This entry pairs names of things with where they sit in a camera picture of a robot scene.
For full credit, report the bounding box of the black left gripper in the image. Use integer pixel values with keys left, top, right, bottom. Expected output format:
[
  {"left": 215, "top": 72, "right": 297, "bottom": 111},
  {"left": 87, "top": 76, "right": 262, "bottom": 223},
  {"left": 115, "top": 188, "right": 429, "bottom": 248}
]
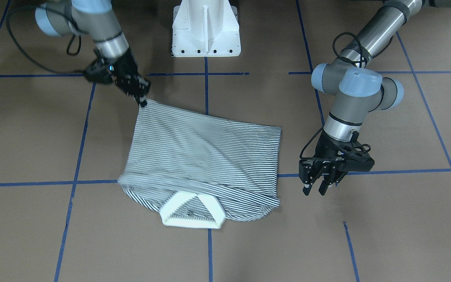
[{"left": 298, "top": 130, "right": 375, "bottom": 196}]

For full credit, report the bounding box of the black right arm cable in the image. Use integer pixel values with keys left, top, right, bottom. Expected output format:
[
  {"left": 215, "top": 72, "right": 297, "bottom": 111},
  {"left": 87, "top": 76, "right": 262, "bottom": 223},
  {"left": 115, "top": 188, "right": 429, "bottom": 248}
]
[{"left": 5, "top": 4, "right": 93, "bottom": 76}]

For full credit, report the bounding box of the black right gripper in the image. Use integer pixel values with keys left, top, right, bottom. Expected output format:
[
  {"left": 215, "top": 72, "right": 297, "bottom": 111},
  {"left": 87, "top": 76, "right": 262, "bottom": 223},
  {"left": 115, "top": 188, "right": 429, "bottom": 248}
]
[{"left": 94, "top": 48, "right": 152, "bottom": 108}]

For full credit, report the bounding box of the blue tape strip crosswise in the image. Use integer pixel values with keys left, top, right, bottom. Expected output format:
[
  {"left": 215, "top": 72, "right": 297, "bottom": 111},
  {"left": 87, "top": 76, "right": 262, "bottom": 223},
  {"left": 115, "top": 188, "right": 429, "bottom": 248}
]
[
  {"left": 0, "top": 168, "right": 451, "bottom": 187},
  {"left": 0, "top": 70, "right": 451, "bottom": 78}
]

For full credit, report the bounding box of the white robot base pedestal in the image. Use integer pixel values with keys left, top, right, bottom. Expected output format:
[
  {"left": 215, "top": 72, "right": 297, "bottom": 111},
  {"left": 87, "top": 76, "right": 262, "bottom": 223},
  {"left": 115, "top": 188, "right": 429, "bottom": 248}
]
[{"left": 171, "top": 0, "right": 242, "bottom": 58}]

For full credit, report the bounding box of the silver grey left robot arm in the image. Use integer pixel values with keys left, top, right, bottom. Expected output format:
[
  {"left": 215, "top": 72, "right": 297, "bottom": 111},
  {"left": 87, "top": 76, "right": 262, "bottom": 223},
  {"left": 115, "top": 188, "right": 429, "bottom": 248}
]
[{"left": 299, "top": 0, "right": 451, "bottom": 195}]

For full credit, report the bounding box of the navy white striped polo shirt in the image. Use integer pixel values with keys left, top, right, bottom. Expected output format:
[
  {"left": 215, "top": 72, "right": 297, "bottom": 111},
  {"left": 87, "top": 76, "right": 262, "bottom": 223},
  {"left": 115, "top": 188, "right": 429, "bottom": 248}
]
[{"left": 118, "top": 99, "right": 281, "bottom": 229}]

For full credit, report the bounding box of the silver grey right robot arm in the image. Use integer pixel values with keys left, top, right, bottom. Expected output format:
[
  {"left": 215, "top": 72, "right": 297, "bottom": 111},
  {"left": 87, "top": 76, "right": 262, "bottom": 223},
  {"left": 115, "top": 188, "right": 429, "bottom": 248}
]
[{"left": 34, "top": 0, "right": 151, "bottom": 107}]

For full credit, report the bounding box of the blue tape strip lengthwise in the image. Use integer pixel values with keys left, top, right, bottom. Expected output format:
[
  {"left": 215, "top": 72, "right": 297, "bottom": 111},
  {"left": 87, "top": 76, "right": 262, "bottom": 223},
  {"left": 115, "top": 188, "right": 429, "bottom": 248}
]
[
  {"left": 53, "top": 83, "right": 97, "bottom": 282},
  {"left": 295, "top": 0, "right": 360, "bottom": 282}
]

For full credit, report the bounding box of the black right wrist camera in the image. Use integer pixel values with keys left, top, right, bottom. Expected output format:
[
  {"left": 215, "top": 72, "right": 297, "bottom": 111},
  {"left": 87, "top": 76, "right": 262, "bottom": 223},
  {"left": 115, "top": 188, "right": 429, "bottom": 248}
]
[{"left": 82, "top": 58, "right": 114, "bottom": 85}]

